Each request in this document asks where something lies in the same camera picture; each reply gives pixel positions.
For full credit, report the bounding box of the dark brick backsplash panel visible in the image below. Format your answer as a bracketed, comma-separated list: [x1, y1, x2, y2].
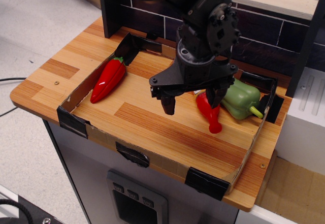
[101, 0, 324, 96]

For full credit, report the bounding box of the grey toy oven panel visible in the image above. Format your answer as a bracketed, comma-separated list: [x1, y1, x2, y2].
[106, 171, 169, 224]

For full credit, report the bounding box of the black cable on floor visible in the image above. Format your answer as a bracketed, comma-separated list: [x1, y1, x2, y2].
[0, 77, 27, 117]

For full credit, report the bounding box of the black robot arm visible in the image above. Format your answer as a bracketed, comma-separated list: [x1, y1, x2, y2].
[142, 0, 241, 115]

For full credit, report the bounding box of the red toy chili pepper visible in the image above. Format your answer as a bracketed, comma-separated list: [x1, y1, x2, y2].
[90, 57, 126, 104]

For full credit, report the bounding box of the white toy sink unit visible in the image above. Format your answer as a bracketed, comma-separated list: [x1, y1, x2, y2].
[276, 68, 324, 174]

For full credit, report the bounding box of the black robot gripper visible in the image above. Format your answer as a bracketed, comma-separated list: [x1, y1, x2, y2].
[149, 55, 238, 115]

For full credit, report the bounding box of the green toy bell pepper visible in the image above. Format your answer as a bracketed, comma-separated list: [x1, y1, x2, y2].
[221, 79, 264, 120]

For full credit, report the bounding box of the black coiled cable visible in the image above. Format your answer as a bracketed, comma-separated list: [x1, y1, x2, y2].
[0, 198, 34, 224]

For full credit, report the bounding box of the red hot sauce bottle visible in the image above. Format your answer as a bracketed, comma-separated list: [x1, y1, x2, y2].
[193, 90, 222, 134]

